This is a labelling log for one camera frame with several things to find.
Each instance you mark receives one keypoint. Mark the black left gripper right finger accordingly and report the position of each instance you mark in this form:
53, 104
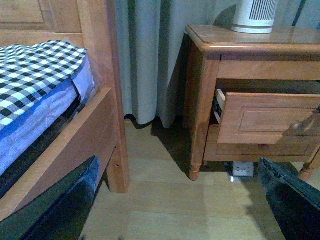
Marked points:
294, 203

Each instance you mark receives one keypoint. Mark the blue white mattress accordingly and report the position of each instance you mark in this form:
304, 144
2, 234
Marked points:
26, 129

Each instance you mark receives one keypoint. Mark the white cylindrical air purifier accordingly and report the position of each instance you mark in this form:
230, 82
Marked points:
254, 16

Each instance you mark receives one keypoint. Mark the grey curtain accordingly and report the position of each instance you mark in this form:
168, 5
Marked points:
153, 51

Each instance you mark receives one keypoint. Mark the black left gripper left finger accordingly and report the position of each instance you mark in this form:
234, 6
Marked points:
60, 212

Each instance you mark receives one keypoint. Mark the wooden nightstand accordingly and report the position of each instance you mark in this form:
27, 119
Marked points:
285, 61

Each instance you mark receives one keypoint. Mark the wooden drawer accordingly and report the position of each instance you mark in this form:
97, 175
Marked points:
268, 118
281, 152

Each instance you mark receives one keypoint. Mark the black white checkered blanket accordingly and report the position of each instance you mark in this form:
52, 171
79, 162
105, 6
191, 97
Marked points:
28, 73

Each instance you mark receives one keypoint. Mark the white power strip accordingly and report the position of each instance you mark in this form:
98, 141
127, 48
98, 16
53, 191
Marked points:
240, 171

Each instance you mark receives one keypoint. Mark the wooden bed frame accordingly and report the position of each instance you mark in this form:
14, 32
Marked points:
98, 130

